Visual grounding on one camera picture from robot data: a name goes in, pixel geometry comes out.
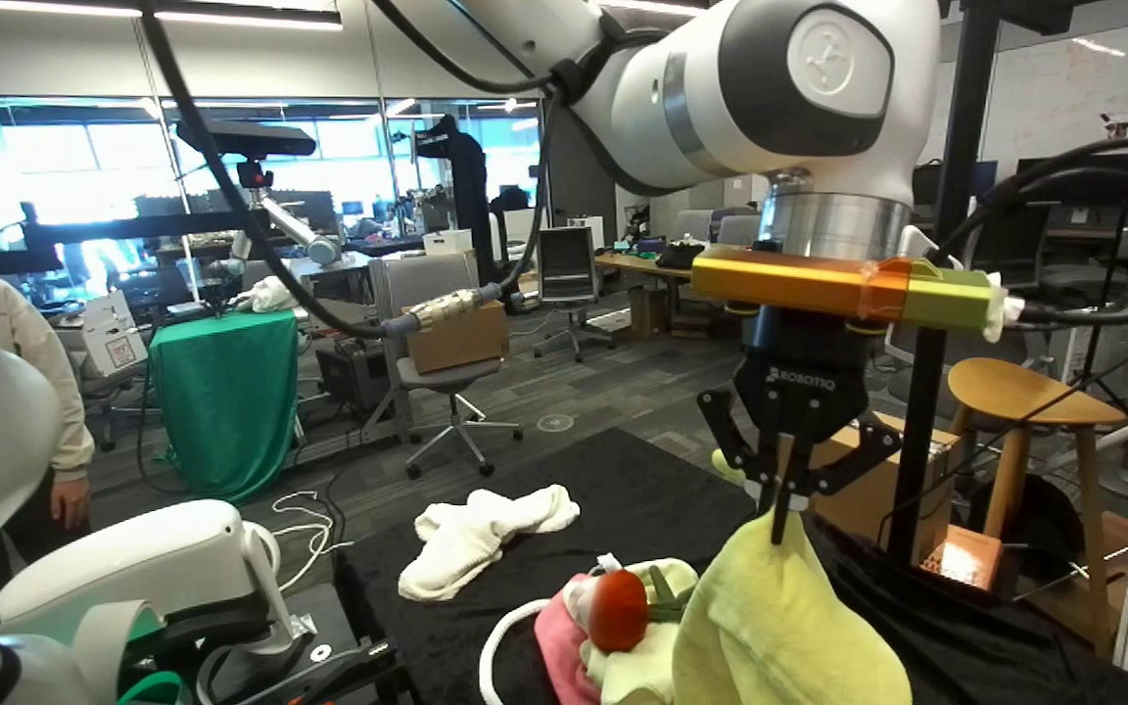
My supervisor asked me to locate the black camera boom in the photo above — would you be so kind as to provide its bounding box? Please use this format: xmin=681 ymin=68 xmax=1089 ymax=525
xmin=0 ymin=151 xmax=428 ymax=282

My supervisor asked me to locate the white crumpled object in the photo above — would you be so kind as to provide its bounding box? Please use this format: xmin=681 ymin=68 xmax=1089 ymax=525
xmin=226 ymin=272 xmax=301 ymax=317

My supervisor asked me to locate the white paper sign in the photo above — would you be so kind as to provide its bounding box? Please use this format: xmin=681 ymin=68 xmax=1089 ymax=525
xmin=73 ymin=287 xmax=154 ymax=383

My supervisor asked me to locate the light wooden desk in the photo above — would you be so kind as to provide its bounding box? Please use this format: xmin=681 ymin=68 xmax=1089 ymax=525
xmin=591 ymin=247 xmax=724 ymax=345

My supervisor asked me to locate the grey mesh chair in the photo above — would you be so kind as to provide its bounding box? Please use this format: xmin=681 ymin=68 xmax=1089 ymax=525
xmin=534 ymin=222 xmax=602 ymax=359

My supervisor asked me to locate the ceiling light strip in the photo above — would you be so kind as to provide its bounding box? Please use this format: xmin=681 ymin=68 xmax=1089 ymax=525
xmin=0 ymin=0 xmax=347 ymax=37

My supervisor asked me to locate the white rope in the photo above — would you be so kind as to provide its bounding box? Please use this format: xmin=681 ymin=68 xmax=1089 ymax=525
xmin=475 ymin=597 xmax=556 ymax=705

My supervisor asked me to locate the black round bucket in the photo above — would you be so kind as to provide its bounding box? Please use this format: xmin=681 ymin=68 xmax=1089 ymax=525
xmin=969 ymin=465 xmax=1089 ymax=585

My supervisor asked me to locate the green draped cloth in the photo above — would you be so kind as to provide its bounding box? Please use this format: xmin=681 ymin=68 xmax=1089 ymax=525
xmin=143 ymin=307 xmax=305 ymax=508

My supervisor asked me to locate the green plastic piece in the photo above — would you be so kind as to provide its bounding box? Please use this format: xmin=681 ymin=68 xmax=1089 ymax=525
xmin=112 ymin=606 xmax=192 ymax=705

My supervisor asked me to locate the white floor cable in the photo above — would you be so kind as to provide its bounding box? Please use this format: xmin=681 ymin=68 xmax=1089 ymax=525
xmin=258 ymin=487 xmax=347 ymax=597

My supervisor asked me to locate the black crate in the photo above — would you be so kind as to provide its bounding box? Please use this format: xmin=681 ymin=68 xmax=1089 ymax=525
xmin=312 ymin=329 xmax=394 ymax=414

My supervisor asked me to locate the cardboard box black tape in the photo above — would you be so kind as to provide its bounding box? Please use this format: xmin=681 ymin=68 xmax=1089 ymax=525
xmin=804 ymin=406 xmax=969 ymax=561

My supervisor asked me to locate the small open cardboard box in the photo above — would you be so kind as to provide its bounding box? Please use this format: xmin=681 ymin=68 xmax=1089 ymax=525
xmin=405 ymin=303 xmax=514 ymax=381

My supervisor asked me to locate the round wooden stool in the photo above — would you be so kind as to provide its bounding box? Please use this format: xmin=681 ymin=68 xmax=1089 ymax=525
xmin=942 ymin=352 xmax=1128 ymax=637

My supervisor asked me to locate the black tablecloth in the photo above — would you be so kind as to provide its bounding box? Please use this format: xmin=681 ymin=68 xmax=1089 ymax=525
xmin=330 ymin=427 xmax=1128 ymax=705

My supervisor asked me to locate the pale yellow cloth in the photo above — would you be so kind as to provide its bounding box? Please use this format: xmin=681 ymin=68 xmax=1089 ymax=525
xmin=671 ymin=505 xmax=918 ymax=705

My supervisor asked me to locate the black stereo camera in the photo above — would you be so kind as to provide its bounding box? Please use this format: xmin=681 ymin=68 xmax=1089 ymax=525
xmin=171 ymin=115 xmax=325 ymax=164

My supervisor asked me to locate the black base clamp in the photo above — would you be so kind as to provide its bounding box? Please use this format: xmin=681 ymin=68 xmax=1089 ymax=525
xmin=186 ymin=610 xmax=399 ymax=705

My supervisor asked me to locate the white towel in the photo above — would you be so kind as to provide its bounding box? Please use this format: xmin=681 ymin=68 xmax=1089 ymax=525
xmin=394 ymin=482 xmax=585 ymax=606

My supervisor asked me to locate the light green towel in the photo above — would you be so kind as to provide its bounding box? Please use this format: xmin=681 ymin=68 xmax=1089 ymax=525
xmin=579 ymin=557 xmax=702 ymax=705

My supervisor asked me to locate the tall metal stand pole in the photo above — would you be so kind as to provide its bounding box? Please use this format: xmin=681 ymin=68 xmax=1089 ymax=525
xmin=873 ymin=0 xmax=1077 ymax=623

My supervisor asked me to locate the red plush toy green leaf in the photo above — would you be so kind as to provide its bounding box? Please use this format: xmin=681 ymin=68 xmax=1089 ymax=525
xmin=585 ymin=552 xmax=692 ymax=658

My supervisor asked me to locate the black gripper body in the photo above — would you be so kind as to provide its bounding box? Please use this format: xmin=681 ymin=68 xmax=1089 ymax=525
xmin=731 ymin=309 xmax=873 ymax=448

